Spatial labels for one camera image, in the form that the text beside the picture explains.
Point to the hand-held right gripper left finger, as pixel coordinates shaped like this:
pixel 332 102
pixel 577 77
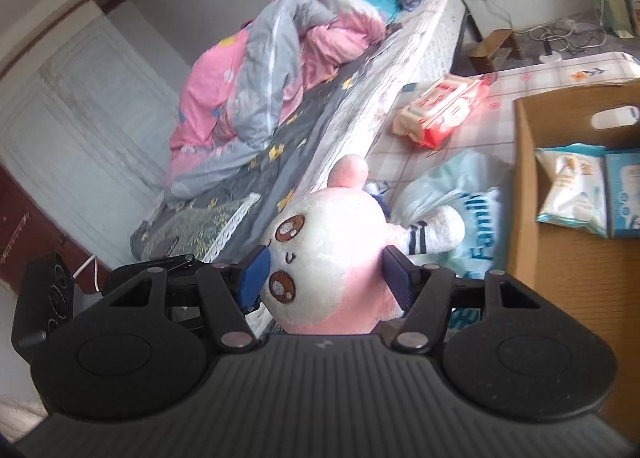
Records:
pixel 255 275

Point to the white snack bag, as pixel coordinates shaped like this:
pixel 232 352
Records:
pixel 570 193

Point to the grey printed bedsheet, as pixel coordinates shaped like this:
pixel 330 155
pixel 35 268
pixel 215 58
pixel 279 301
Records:
pixel 310 113

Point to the white panel door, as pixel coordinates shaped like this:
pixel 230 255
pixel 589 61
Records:
pixel 75 113

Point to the pink and grey quilt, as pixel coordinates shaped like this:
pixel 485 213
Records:
pixel 280 63

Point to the blue box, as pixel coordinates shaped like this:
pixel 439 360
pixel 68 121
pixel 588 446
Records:
pixel 622 193

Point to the pink wet wipes pack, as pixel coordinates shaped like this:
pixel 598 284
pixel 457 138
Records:
pixel 442 108

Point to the white mattress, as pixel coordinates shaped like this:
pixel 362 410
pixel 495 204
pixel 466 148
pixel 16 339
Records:
pixel 400 63

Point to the small wooden stool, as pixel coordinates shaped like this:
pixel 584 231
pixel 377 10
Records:
pixel 492 46

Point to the pink round plush toy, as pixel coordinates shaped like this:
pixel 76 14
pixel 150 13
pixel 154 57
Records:
pixel 330 238

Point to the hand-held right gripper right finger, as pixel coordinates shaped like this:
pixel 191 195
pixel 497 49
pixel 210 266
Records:
pixel 397 280

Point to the pale blue plastic bag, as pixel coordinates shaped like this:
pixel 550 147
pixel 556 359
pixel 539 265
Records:
pixel 450 188

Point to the brown cardboard box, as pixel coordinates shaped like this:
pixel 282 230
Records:
pixel 565 288

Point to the green paper bag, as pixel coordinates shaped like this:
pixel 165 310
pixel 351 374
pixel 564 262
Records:
pixel 612 8

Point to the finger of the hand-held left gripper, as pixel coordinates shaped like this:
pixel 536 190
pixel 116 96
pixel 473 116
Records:
pixel 170 262

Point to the brown wooden cabinet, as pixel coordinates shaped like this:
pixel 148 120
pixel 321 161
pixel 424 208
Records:
pixel 25 223

